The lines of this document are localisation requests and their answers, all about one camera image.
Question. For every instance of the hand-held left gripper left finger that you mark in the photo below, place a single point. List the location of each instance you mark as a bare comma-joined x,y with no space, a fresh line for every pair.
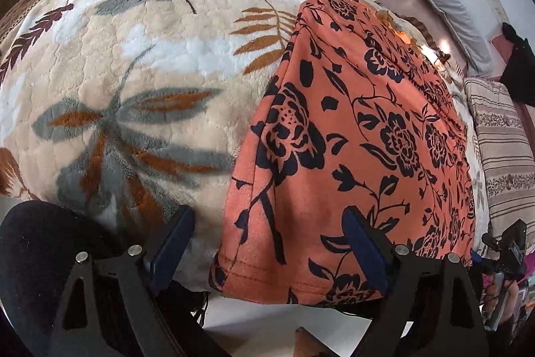
171,250

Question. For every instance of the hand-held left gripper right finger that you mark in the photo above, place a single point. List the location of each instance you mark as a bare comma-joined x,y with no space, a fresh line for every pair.
368,256

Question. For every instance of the orange black floral garment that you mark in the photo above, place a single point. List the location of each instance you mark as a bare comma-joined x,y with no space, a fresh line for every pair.
355,131

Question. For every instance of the striped floral band pillow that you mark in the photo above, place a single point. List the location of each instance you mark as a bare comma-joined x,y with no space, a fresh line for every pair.
501,156

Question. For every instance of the person's black trouser leg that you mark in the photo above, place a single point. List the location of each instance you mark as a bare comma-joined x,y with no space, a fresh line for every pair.
33,248

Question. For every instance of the black object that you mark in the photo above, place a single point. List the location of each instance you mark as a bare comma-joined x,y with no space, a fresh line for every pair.
520,64

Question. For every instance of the cream leaf print blanket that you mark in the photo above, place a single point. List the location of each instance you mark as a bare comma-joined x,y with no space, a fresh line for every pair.
146,47

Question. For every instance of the grey pillow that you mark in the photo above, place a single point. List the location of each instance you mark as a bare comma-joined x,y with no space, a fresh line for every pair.
447,1

